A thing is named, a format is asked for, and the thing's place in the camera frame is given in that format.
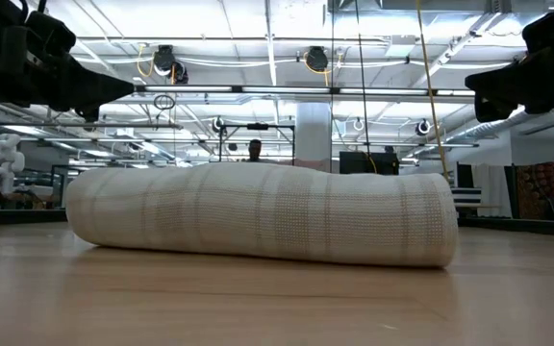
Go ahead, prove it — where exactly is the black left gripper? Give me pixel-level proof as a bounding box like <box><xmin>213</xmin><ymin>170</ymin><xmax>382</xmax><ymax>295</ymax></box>
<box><xmin>0</xmin><ymin>0</ymin><xmax>137</xmax><ymax>123</ymax></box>

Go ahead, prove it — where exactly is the white plaid towel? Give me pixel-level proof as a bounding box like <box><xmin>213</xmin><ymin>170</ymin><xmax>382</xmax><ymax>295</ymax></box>
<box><xmin>64</xmin><ymin>161</ymin><xmax>460</xmax><ymax>269</ymax></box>

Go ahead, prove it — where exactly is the black panel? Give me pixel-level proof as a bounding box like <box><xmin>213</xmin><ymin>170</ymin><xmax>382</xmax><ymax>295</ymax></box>
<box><xmin>456</xmin><ymin>162</ymin><xmax>475</xmax><ymax>189</ymax></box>

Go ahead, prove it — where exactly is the brown patterned panel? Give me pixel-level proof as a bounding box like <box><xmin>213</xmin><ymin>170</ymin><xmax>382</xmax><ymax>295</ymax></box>
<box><xmin>504</xmin><ymin>161</ymin><xmax>554</xmax><ymax>221</ymax></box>

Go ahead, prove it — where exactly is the white robot figure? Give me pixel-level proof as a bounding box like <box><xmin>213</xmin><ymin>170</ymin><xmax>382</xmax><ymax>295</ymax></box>
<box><xmin>0</xmin><ymin>133</ymin><xmax>27</xmax><ymax>196</ymax></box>

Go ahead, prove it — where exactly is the black white striped stack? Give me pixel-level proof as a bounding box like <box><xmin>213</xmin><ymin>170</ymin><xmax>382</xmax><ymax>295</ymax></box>
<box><xmin>451</xmin><ymin>185</ymin><xmax>484</xmax><ymax>207</ymax></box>

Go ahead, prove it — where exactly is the black display screen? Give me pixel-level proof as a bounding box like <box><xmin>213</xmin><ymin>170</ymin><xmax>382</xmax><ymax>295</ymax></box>
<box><xmin>338</xmin><ymin>151</ymin><xmax>401</xmax><ymax>176</ymax></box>

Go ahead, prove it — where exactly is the person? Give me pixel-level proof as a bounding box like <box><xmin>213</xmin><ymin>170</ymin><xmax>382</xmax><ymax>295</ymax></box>
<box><xmin>243</xmin><ymin>138</ymin><xmax>268</xmax><ymax>163</ymax></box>

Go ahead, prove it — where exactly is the long ceiling light bar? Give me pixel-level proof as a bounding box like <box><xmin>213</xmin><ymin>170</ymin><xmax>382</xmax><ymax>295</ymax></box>
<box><xmin>132</xmin><ymin>85</ymin><xmax>475</xmax><ymax>96</ymax></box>

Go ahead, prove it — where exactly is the white pillar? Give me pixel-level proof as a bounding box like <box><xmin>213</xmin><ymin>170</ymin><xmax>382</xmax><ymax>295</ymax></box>
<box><xmin>295</xmin><ymin>102</ymin><xmax>334</xmax><ymax>173</ymax></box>

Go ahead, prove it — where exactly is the yellow cable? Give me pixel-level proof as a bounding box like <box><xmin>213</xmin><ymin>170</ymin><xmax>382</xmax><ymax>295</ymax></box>
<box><xmin>415</xmin><ymin>0</ymin><xmax>451</xmax><ymax>182</ymax></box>

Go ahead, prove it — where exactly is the black hanging cable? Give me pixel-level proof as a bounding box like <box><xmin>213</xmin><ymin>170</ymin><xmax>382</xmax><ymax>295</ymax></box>
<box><xmin>355</xmin><ymin>0</ymin><xmax>372</xmax><ymax>155</ymax></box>

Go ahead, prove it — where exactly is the black camera rig frame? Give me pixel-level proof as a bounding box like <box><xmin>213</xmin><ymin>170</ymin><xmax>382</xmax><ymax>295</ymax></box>
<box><xmin>217</xmin><ymin>123</ymin><xmax>297</xmax><ymax>164</ymax></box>

